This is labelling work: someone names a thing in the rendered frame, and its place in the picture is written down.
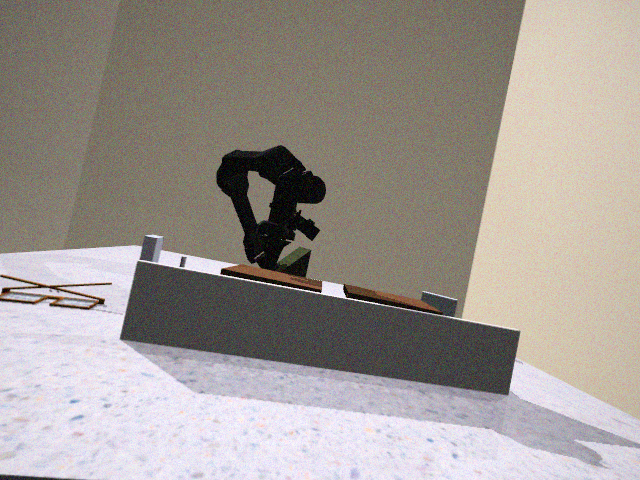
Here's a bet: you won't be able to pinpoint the white rectangular block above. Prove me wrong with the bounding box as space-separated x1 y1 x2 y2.
421 291 457 317
139 235 164 263

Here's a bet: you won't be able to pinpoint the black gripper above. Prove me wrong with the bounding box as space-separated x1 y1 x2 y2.
256 199 297 269

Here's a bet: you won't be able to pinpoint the brown-framed glasses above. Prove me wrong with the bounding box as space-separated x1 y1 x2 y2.
0 274 112 309

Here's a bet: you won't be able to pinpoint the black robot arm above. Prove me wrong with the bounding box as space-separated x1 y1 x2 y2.
216 145 326 271

